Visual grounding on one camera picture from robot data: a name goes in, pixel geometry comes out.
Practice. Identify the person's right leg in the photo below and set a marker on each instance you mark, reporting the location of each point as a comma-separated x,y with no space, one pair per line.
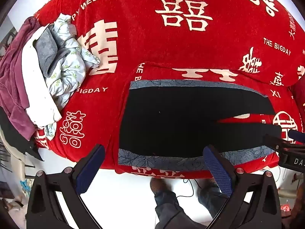
209,200

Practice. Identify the black pants with blue waistband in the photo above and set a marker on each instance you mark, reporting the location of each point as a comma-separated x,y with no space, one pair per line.
178,119

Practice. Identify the white garment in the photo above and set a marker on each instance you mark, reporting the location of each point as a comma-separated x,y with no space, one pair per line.
35,95

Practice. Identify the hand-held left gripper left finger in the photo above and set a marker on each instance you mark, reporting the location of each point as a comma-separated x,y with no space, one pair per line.
90,169

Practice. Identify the pale floral quilted garment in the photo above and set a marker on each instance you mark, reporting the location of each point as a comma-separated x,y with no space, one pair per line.
66,71

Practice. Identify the maroon garment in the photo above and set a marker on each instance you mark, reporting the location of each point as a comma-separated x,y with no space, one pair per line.
12,76

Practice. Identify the grey fleece garment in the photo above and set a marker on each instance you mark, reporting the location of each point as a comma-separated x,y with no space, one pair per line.
46,52

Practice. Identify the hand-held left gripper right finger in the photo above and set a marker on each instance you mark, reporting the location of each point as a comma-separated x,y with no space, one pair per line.
218,169

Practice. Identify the person's leg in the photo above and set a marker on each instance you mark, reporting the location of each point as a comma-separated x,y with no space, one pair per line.
166,207
209,200

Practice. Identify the person's left leg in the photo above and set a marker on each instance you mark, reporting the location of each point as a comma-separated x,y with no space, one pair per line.
166,207

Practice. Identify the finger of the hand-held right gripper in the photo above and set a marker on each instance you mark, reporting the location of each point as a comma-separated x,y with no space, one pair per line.
296,135
276,144

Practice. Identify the large red printed blanket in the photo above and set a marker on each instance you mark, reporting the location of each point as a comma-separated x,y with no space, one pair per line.
143,40

